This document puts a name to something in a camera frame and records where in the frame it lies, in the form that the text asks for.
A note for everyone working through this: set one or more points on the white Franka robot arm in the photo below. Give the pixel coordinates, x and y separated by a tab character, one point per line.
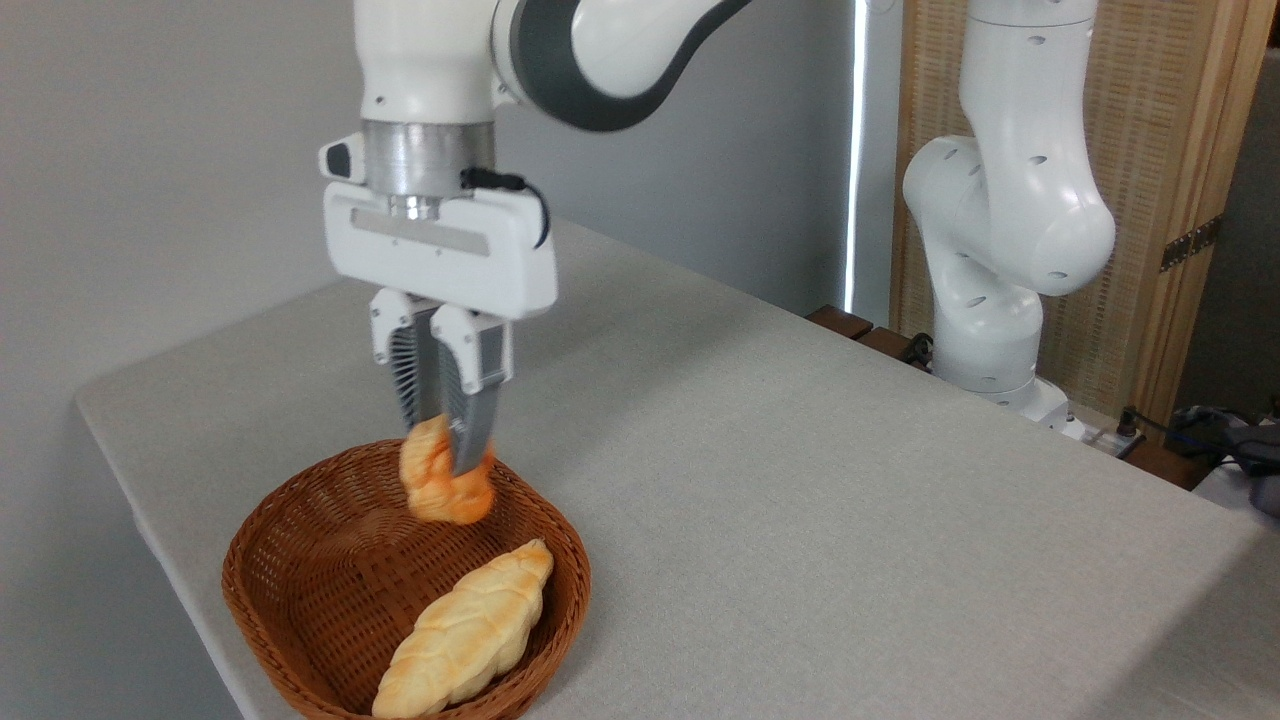
1010	200

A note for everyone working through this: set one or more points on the dark brown wooden block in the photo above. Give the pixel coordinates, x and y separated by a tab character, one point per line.
1165	465
840	321
890	345

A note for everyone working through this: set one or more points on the metal screen hinge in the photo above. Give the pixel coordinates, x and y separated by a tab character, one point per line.
1188	245

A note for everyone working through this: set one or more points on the long braided bread loaf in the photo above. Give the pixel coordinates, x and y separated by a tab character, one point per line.
465	635

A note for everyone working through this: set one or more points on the brown wicker basket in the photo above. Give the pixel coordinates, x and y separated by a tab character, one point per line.
290	570

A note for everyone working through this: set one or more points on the white power strip with plug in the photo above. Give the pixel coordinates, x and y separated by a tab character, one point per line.
1105	438

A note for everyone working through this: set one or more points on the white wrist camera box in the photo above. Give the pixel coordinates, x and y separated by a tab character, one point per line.
342	160

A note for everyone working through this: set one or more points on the wooden woven folding screen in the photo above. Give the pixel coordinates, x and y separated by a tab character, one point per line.
1170	120

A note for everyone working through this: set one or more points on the small round orange bread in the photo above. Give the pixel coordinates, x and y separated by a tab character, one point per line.
440	495

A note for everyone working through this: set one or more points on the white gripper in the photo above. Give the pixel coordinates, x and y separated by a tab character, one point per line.
500	265

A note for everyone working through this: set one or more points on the grey tablecloth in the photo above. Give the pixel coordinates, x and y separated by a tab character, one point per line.
850	530

